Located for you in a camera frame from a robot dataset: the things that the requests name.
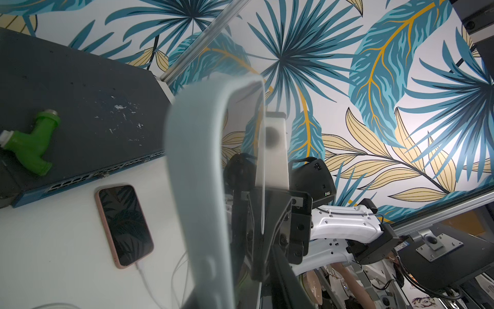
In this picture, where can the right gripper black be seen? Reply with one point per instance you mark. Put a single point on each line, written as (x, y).
(262, 218)

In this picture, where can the phone with light blue case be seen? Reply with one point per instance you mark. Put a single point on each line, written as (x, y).
(192, 141)

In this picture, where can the green plastic tool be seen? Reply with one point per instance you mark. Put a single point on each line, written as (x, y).
(29, 148)

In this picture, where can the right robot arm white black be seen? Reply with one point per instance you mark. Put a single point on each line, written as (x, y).
(336, 233)

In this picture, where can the grey network switch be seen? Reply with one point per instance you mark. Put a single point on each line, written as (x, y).
(111, 115)

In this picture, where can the phone with pink case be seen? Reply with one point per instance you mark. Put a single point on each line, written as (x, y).
(125, 226)

